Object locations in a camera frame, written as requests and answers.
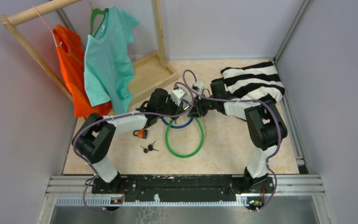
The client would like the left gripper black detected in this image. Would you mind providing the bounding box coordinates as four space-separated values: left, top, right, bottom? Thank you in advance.
157 94 185 120

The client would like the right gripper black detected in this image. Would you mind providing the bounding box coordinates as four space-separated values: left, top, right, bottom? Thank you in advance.
187 93 218 118

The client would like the blue cable lock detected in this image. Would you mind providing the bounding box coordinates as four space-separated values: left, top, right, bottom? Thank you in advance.
161 99 194 129

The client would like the orange padlock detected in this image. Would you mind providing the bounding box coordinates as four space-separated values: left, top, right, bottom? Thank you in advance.
132 129 148 139

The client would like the green cable lock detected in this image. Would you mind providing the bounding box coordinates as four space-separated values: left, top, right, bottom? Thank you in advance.
165 117 205 159

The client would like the black keys bunch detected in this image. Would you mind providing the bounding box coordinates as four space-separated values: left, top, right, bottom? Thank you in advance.
140 141 159 154

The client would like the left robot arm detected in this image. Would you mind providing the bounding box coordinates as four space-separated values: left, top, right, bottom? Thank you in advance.
72 87 187 193

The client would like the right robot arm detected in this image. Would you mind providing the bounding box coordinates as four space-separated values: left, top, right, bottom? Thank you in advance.
188 79 288 192

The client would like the wooden clothes rack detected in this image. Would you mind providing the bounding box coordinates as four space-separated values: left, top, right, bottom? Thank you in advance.
0 0 178 105

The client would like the black white striped cloth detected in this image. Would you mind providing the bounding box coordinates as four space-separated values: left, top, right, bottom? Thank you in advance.
220 61 286 102

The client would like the teal t-shirt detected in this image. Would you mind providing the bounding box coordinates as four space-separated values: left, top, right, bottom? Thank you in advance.
84 5 138 114

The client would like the orange garment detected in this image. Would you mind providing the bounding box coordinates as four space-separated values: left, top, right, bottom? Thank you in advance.
53 24 111 118

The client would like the green hanger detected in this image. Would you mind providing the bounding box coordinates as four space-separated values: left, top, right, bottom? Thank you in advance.
89 7 109 36

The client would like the pink hanger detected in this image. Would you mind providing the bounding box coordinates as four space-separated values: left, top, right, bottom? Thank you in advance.
33 6 60 48

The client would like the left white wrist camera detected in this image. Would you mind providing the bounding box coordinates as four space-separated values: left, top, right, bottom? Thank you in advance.
170 87 187 106

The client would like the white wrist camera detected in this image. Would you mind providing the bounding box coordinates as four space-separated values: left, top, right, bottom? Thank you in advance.
170 87 187 106
191 82 205 98

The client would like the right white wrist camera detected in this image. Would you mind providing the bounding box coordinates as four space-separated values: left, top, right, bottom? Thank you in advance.
191 82 205 98

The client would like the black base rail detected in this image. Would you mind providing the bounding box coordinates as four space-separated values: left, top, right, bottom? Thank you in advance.
91 175 274 203

